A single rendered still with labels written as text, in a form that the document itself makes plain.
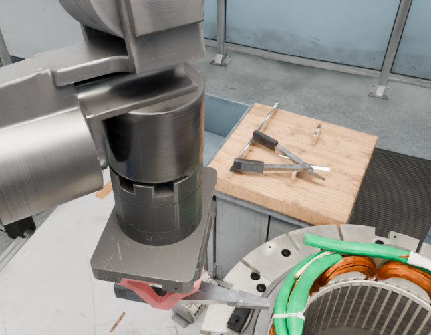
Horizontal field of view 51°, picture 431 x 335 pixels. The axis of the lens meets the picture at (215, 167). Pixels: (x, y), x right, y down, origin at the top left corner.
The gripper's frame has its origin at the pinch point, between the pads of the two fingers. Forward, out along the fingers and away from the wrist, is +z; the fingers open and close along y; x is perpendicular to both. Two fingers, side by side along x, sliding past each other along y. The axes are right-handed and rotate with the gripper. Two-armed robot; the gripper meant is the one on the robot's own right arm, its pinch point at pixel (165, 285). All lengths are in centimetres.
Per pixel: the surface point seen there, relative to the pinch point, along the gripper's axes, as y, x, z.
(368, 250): -7.6, 17.2, 0.9
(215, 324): -1.2, 4.3, 7.3
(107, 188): -46, -26, 40
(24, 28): -203, -135, 91
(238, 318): -1.5, 6.3, 6.0
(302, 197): -22.0, 12.4, 10.0
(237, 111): -41.8, 1.6, 12.3
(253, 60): -245, -6, 118
